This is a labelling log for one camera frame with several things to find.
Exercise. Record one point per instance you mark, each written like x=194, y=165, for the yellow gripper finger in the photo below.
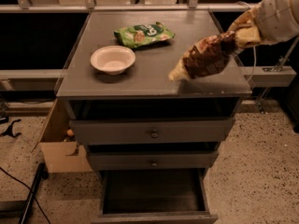
x=245, y=21
x=247, y=37

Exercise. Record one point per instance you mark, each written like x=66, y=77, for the brown chip bag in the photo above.
x=208, y=56

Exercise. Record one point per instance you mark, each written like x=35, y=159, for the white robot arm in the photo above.
x=267, y=23

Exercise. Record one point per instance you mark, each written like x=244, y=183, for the grey top drawer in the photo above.
x=96, y=132

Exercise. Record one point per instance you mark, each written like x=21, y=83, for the grey drawer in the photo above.
x=96, y=132
x=152, y=160
x=174, y=196

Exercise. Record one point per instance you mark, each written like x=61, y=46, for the green chip bag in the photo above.
x=143, y=34

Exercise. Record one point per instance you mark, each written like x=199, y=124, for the grey drawer cabinet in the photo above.
x=140, y=119

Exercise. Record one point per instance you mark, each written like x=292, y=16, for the grey middle drawer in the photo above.
x=152, y=160

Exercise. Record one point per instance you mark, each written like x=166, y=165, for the grey bottom drawer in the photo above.
x=174, y=196

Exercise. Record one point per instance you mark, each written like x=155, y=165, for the white paper bowl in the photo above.
x=112, y=60

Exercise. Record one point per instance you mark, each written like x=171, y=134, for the orange ball in box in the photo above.
x=69, y=133

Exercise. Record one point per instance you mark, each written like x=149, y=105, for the cardboard box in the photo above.
x=61, y=153

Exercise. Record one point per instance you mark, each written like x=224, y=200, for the black pole on floor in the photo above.
x=40, y=174

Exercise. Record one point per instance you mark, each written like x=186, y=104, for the black clamp on floor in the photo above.
x=9, y=130

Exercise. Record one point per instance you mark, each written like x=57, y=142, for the metal railing frame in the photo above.
x=46, y=8

